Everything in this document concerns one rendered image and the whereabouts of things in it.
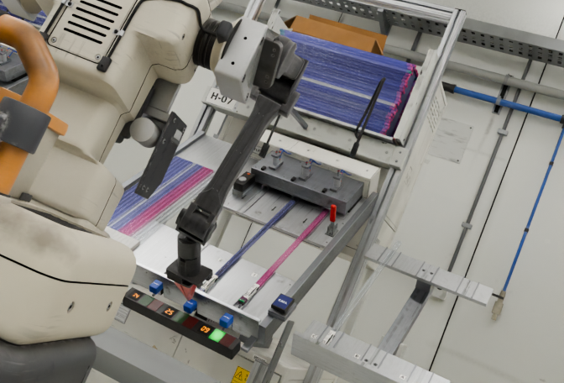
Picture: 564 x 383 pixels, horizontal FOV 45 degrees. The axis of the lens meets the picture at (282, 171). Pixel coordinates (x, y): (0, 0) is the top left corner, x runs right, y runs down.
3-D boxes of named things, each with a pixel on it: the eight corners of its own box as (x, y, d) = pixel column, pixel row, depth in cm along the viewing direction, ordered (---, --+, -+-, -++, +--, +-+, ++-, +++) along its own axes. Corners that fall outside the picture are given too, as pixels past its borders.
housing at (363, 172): (365, 215, 223) (371, 178, 215) (238, 168, 242) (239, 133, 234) (374, 203, 229) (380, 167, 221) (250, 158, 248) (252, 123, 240)
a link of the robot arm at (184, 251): (172, 236, 163) (194, 243, 161) (186, 221, 168) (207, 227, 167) (173, 259, 167) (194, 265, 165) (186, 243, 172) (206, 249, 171)
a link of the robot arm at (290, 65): (281, 42, 171) (316, 61, 171) (256, 91, 173) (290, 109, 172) (247, 14, 127) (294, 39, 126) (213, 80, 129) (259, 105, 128)
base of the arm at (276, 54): (217, 21, 118) (281, 44, 116) (235, 12, 125) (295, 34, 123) (207, 66, 122) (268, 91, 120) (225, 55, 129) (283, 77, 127)
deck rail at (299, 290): (264, 345, 171) (265, 327, 168) (257, 342, 172) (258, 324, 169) (376, 208, 225) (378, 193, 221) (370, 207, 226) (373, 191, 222)
